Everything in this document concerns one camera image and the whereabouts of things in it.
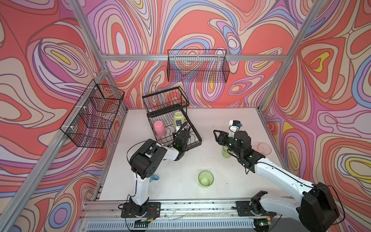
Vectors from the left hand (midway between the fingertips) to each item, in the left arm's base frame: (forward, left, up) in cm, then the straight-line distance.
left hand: (182, 124), depth 96 cm
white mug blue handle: (-34, +15, -4) cm, 37 cm away
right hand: (-14, -20, +8) cm, 26 cm away
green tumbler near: (-32, -14, -10) cm, 37 cm away
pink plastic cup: (-3, +15, -1) cm, 15 cm away
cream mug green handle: (+2, +3, +6) cm, 7 cm away
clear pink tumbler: (-15, -53, -6) cm, 55 cm away
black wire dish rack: (-1, +9, +12) cm, 15 cm away
